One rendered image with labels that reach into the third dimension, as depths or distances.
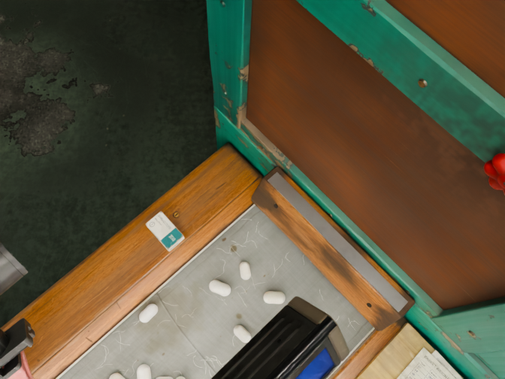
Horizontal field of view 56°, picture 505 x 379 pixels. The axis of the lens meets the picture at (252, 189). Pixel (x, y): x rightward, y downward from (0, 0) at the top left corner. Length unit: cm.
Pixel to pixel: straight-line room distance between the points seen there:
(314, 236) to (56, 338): 44
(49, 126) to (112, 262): 110
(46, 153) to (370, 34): 153
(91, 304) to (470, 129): 64
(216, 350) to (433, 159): 49
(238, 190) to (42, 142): 113
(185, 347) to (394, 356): 34
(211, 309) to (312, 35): 50
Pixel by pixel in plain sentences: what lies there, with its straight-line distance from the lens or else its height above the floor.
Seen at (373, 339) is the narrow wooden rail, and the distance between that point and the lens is 83.
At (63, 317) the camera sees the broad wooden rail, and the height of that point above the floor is 76.
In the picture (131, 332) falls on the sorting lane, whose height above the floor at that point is 74.
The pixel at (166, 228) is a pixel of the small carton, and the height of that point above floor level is 79.
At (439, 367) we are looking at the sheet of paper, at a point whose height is 78.
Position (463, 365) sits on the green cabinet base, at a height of 80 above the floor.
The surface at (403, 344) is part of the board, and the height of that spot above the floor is 78.
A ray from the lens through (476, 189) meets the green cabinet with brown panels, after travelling 49.
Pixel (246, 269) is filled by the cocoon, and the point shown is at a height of 76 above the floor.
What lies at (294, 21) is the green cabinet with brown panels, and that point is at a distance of 52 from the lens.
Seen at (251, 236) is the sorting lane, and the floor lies 74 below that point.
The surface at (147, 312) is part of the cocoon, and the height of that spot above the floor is 76.
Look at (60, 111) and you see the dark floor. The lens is 190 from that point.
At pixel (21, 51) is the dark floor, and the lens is 209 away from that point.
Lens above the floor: 157
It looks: 70 degrees down
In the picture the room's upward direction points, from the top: 6 degrees clockwise
